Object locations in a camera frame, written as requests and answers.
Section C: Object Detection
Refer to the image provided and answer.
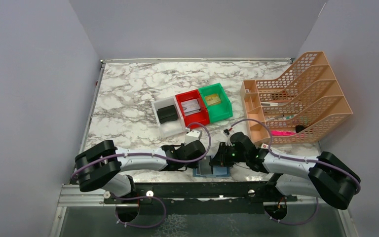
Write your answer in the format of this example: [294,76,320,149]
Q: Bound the black VIP credit card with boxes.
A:
[198,158,213,175]

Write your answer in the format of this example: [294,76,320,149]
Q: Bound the blue card holder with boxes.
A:
[193,156,230,177]

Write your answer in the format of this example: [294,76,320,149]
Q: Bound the gold credit card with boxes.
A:
[204,93,222,106]

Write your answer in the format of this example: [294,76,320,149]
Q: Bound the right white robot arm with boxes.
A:
[210,132,361,210]

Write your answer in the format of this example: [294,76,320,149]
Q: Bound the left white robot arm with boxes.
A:
[71,140,211,197]

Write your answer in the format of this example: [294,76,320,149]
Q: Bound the stack of cards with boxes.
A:
[181,99,201,116]

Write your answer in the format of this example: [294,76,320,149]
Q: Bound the white red box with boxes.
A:
[260,143,269,150]

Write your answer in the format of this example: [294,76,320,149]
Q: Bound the pink marker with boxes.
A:
[271,130,296,137]

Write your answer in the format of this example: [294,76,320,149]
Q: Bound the red plastic bin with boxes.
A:
[175,89,210,126]

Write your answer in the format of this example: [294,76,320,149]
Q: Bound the black wallet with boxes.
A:
[156,105,179,124]

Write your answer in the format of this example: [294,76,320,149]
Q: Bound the white plastic bin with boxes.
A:
[152,96,185,138]

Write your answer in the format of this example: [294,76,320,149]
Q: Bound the green plastic bin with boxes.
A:
[198,83,233,123]

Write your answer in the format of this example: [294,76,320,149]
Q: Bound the pens in organizer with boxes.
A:
[261,101,296,121]

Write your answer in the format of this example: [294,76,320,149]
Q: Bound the orange file organizer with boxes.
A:
[240,51,353,145]

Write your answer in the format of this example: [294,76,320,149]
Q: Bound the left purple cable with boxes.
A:
[71,122,212,180]

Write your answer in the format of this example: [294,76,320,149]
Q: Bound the purple cable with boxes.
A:
[223,118,362,196]
[71,122,212,180]

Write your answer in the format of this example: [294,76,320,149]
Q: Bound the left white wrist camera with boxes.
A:
[184,130,202,145]

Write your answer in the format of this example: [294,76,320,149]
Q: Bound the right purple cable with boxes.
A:
[223,118,362,196]

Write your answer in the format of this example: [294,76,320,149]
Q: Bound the black mounting rail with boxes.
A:
[104,181,297,215]

